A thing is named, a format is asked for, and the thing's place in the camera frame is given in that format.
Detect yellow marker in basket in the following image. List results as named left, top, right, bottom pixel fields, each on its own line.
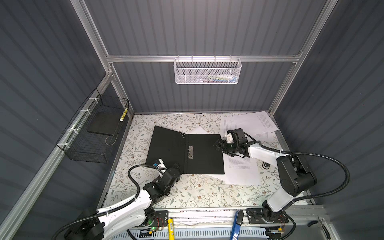
left=119, top=108, right=128, bottom=122

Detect teal black clip folder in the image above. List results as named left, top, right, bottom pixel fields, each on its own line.
left=146, top=126, right=225, bottom=175

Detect black pliers front right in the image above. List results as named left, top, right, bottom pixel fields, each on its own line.
left=307, top=220, right=331, bottom=240

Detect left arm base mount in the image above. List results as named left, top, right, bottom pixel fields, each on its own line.
left=135, top=211, right=169, bottom=228

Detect white wire mesh basket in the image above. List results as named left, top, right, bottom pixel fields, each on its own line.
left=173, top=58, right=242, bottom=85

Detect blue handled tool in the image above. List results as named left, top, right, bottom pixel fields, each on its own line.
left=230, top=210, right=244, bottom=240

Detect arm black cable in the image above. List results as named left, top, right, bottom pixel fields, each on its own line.
left=242, top=131, right=351, bottom=203
left=51, top=163, right=164, bottom=240

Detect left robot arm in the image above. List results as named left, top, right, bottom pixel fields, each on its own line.
left=64, top=165, right=182, bottom=240

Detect black notebook in basket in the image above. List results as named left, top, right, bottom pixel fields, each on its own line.
left=87, top=112, right=121, bottom=136

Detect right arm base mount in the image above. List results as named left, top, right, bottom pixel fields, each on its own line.
left=246, top=208, right=289, bottom=225

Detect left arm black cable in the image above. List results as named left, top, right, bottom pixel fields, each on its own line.
left=51, top=163, right=164, bottom=240

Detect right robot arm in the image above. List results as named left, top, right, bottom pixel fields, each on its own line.
left=214, top=129, right=317, bottom=223

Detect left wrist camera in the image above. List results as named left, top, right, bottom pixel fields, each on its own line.
left=153, top=159, right=167, bottom=170

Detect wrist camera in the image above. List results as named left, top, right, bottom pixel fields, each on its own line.
left=153, top=159, right=167, bottom=170
left=226, top=133, right=234, bottom=144

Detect small black ring object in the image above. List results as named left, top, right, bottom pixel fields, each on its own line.
left=262, top=162, right=270, bottom=170

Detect yellow tube at front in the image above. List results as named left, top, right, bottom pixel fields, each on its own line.
left=168, top=219, right=175, bottom=240

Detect paper stack far corner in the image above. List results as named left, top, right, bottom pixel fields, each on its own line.
left=220, top=111, right=279, bottom=139

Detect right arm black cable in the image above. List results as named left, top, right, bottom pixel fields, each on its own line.
left=242, top=131, right=351, bottom=203

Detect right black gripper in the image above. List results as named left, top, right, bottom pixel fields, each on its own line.
left=212, top=139, right=239, bottom=156

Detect black wire basket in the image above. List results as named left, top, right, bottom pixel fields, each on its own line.
left=57, top=91, right=130, bottom=164

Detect printed paper sheet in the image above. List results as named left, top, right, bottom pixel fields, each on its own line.
left=190, top=127, right=208, bottom=134

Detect pens in white basket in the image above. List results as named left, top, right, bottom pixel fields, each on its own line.
left=201, top=75, right=238, bottom=84

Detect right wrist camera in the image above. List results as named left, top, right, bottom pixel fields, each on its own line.
left=226, top=133, right=234, bottom=144

